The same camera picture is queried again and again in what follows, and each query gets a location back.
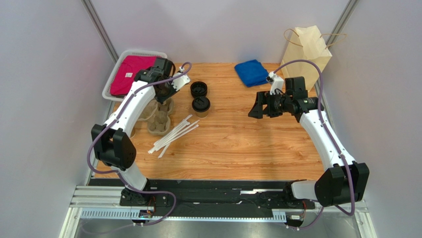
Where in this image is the cardboard cup carrier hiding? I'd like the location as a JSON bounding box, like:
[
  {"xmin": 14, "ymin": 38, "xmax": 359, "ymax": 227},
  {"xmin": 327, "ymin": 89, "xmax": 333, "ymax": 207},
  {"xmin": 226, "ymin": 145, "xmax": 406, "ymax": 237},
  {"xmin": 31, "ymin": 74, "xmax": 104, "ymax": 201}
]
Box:
[{"xmin": 137, "ymin": 98, "xmax": 174, "ymax": 136}]

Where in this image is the stack of black lids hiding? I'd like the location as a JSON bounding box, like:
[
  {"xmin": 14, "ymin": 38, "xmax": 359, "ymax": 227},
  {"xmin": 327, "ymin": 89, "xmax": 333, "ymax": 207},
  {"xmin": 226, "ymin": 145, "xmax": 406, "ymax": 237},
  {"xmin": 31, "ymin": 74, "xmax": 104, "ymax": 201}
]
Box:
[{"xmin": 190, "ymin": 81, "xmax": 208, "ymax": 98}]

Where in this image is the single black cup lid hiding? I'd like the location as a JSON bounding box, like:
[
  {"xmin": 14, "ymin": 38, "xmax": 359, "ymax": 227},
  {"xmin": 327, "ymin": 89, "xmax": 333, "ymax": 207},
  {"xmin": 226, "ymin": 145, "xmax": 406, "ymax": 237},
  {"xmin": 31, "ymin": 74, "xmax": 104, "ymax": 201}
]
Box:
[{"xmin": 192, "ymin": 96, "xmax": 211, "ymax": 113}]

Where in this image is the beige paper bag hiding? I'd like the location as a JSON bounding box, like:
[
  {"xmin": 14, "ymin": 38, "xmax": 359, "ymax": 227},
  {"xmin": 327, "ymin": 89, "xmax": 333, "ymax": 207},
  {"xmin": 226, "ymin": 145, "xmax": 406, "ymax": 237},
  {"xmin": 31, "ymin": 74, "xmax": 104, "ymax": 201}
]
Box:
[{"xmin": 281, "ymin": 25, "xmax": 334, "ymax": 90}]

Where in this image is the single brown paper cup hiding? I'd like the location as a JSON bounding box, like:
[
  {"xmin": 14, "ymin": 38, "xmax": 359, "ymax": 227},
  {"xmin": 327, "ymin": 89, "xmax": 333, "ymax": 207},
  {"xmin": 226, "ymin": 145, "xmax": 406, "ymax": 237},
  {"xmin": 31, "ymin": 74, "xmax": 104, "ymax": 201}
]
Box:
[{"xmin": 195, "ymin": 111, "xmax": 209, "ymax": 119}]

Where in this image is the stack of paper cups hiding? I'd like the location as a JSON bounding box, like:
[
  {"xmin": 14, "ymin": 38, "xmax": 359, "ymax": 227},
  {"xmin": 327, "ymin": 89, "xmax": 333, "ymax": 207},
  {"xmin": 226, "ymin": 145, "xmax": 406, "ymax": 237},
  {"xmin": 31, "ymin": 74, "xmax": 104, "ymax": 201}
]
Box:
[{"xmin": 129, "ymin": 128, "xmax": 137, "ymax": 138}]

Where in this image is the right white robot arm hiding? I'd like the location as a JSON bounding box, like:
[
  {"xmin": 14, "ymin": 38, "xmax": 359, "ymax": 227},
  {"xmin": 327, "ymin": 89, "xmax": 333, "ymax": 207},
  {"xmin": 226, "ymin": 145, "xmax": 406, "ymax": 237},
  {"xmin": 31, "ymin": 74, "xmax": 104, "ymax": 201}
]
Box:
[{"xmin": 248, "ymin": 73, "xmax": 369, "ymax": 207}]

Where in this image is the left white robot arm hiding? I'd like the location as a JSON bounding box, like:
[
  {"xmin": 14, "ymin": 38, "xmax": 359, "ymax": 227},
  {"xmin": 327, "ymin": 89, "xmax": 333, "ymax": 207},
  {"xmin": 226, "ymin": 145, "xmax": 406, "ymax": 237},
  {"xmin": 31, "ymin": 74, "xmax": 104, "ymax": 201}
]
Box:
[{"xmin": 87, "ymin": 57, "xmax": 192, "ymax": 194}]

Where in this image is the blue folded cloth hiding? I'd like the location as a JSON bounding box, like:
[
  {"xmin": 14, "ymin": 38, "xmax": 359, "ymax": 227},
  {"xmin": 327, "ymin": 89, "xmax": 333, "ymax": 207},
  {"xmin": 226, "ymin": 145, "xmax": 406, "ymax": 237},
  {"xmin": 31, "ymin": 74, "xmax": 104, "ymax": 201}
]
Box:
[{"xmin": 234, "ymin": 59, "xmax": 268, "ymax": 87}]

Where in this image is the magenta folded cloth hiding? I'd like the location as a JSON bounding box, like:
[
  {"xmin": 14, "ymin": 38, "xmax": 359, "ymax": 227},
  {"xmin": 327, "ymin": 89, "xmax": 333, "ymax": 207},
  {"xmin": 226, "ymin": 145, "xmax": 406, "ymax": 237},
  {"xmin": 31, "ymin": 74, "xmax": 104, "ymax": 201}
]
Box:
[{"xmin": 110, "ymin": 56, "xmax": 157, "ymax": 97}]

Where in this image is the white wrapped straw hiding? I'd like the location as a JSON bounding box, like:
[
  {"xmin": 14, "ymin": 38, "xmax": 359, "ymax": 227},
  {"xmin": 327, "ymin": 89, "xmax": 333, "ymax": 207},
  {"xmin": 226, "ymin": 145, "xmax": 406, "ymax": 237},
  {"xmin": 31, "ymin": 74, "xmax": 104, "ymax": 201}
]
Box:
[
  {"xmin": 154, "ymin": 114, "xmax": 193, "ymax": 146},
  {"xmin": 148, "ymin": 122, "xmax": 190, "ymax": 154},
  {"xmin": 155, "ymin": 124, "xmax": 199, "ymax": 151},
  {"xmin": 158, "ymin": 144, "xmax": 170, "ymax": 159},
  {"xmin": 148, "ymin": 119, "xmax": 200, "ymax": 154}
]

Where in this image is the white plastic basket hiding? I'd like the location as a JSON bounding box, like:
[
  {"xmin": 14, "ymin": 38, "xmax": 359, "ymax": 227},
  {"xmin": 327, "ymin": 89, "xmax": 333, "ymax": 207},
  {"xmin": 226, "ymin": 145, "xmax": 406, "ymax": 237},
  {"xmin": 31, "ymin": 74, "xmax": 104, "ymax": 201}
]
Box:
[{"xmin": 102, "ymin": 49, "xmax": 167, "ymax": 102}]

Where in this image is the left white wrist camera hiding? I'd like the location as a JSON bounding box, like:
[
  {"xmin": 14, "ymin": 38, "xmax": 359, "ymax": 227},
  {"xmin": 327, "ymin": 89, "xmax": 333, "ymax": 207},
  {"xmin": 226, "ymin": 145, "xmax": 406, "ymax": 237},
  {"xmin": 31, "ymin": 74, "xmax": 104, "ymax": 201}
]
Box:
[{"xmin": 171, "ymin": 67, "xmax": 191, "ymax": 91}]

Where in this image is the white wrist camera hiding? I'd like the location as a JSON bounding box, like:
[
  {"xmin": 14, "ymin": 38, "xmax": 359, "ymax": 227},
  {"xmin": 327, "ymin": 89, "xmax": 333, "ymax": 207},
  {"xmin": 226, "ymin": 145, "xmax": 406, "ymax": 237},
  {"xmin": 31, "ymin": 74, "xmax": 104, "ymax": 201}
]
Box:
[
  {"xmin": 266, "ymin": 71, "xmax": 284, "ymax": 95},
  {"xmin": 171, "ymin": 67, "xmax": 191, "ymax": 91}
]

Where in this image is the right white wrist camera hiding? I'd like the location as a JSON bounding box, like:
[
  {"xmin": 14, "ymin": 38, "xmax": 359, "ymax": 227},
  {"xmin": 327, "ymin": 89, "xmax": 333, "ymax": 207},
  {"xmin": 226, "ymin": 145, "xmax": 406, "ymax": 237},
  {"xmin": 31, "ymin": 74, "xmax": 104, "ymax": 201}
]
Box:
[{"xmin": 266, "ymin": 71, "xmax": 284, "ymax": 95}]

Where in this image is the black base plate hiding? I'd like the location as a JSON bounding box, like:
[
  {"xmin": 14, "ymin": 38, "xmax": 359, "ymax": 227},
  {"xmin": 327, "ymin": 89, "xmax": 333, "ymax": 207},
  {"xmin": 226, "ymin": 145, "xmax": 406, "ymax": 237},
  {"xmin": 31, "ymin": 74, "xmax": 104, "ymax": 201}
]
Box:
[{"xmin": 120, "ymin": 179, "xmax": 316, "ymax": 218}]

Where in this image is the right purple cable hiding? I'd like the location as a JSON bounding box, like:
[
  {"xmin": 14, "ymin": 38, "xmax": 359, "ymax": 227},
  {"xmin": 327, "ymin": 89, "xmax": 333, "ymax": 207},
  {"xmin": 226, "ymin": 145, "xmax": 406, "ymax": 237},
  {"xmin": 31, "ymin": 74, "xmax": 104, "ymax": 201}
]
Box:
[{"xmin": 272, "ymin": 59, "xmax": 357, "ymax": 231}]

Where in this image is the aluminium frame rail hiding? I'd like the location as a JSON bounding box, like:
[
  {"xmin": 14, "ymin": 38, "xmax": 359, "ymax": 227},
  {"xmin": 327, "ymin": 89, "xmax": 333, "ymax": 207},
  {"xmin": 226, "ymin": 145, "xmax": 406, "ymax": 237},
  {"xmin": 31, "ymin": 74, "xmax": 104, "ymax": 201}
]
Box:
[{"xmin": 60, "ymin": 186, "xmax": 377, "ymax": 238}]

